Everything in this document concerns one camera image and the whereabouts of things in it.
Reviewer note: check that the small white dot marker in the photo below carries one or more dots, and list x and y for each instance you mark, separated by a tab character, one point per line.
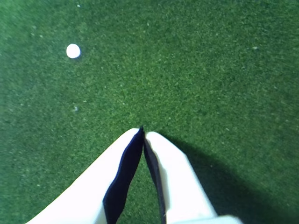
73	51

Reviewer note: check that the long green turf mat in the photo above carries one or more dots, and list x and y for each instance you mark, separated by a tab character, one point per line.
187	81

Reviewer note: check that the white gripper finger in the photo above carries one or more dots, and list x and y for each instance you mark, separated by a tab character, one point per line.
88	186
180	182

